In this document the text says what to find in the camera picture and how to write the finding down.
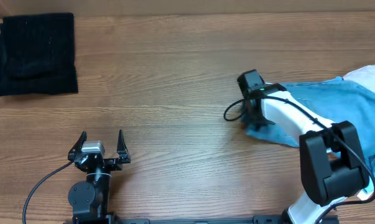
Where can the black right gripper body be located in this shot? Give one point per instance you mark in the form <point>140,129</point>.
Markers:
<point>257,116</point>

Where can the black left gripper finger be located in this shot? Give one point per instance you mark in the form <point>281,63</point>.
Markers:
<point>122,150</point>
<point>76,149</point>

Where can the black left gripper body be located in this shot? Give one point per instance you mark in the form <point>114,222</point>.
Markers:
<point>111,165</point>

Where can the light blue denim jeans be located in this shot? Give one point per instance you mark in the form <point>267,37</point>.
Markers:
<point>341,100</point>

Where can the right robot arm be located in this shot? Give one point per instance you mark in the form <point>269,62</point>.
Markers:
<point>332,166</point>

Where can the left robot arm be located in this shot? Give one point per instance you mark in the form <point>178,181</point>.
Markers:
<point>90,198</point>

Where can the black folded knit garment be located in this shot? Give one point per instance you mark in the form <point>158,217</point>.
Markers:
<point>37,54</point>

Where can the pale pink garment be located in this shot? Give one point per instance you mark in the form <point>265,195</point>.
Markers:
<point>364,76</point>

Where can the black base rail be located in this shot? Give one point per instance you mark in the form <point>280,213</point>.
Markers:
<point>257,219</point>

